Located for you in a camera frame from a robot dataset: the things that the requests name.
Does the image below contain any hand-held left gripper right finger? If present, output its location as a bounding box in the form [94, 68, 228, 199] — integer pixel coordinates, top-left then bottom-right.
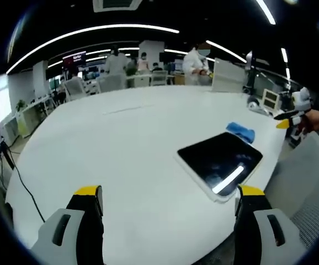
[233, 184, 308, 265]

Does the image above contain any grey mesh office chair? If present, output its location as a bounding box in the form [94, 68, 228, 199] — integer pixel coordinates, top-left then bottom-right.
[263, 131, 319, 249]

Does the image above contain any wall screen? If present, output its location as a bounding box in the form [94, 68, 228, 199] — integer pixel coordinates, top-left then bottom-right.
[62, 50, 87, 70]

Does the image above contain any white office chair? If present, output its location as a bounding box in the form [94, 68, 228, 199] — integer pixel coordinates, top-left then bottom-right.
[97, 73, 127, 93]
[63, 78, 89, 100]
[150, 70, 169, 87]

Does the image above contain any blue cleaning cloth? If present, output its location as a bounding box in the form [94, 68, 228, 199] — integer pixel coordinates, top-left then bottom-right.
[225, 121, 256, 144]

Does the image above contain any black cable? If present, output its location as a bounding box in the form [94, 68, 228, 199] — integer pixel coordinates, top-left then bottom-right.
[0, 141, 46, 224]

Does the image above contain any black tablet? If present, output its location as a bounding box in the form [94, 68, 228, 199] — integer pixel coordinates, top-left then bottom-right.
[174, 131, 264, 204]

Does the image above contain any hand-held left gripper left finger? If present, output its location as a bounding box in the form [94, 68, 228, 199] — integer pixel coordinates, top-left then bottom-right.
[30, 185, 105, 265]

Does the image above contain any white side desk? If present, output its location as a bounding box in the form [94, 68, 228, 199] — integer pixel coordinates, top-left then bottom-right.
[2, 94, 56, 144]

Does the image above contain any white framed box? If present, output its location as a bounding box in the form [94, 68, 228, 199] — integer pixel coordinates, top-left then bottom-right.
[261, 88, 280, 110]

